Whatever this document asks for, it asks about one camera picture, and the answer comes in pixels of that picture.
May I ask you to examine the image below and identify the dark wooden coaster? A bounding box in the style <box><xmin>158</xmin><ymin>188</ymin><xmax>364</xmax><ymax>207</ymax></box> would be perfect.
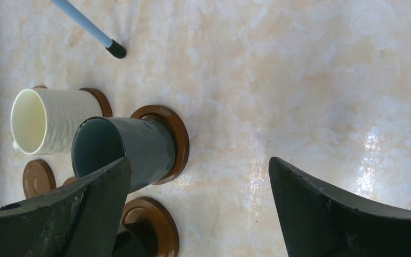
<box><xmin>63</xmin><ymin>177</ymin><xmax>76</xmax><ymax>186</ymax></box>
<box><xmin>131</xmin><ymin>104</ymin><xmax>190</xmax><ymax>185</ymax></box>
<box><xmin>21</xmin><ymin>87</ymin><xmax>112</xmax><ymax>122</ymax></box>
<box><xmin>111</xmin><ymin>196</ymin><xmax>180</xmax><ymax>256</ymax></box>
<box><xmin>22</xmin><ymin>159</ymin><xmax>57</xmax><ymax>199</ymax></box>

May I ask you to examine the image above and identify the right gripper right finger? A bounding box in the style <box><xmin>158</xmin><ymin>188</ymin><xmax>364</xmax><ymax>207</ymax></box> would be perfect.
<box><xmin>269</xmin><ymin>157</ymin><xmax>411</xmax><ymax>256</ymax></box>

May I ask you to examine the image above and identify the cream mug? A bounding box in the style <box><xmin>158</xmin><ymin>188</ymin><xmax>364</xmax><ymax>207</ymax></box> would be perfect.
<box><xmin>10</xmin><ymin>89</ymin><xmax>103</xmax><ymax>155</ymax></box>

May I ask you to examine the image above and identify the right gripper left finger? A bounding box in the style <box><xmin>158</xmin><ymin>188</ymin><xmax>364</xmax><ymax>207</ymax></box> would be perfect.
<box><xmin>0</xmin><ymin>158</ymin><xmax>131</xmax><ymax>256</ymax></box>

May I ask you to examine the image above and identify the dark grey cup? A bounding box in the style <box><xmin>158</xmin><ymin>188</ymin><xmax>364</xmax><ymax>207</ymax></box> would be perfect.
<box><xmin>71</xmin><ymin>117</ymin><xmax>176</xmax><ymax>193</ymax></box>

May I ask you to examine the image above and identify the blue music stand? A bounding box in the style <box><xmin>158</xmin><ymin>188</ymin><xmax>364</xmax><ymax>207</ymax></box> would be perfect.
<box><xmin>51</xmin><ymin>0</ymin><xmax>127</xmax><ymax>59</ymax></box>

